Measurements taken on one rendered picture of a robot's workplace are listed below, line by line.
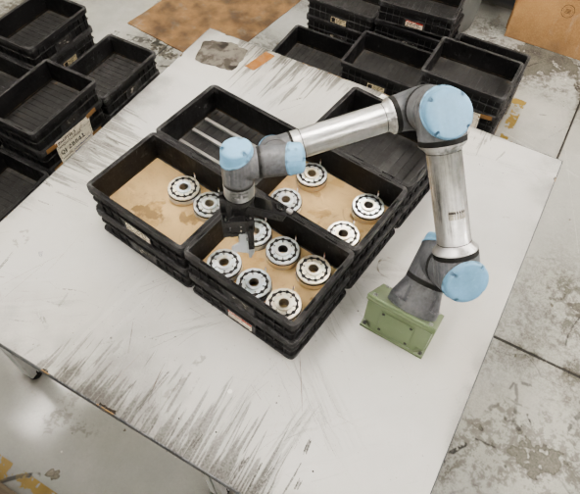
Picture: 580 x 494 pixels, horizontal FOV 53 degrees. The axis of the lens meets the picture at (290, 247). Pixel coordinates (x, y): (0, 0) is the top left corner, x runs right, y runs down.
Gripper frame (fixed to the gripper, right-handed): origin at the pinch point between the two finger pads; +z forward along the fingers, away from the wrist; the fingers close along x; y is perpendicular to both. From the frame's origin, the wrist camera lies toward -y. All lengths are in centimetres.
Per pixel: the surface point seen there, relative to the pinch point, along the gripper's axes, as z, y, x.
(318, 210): 15.1, -23.7, -23.9
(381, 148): 13, -50, -48
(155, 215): 14.7, 28.1, -28.9
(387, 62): 50, -85, -153
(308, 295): 17.6, -15.0, 6.4
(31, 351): 31, 67, 6
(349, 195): 14.7, -34.6, -28.6
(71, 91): 40, 70, -136
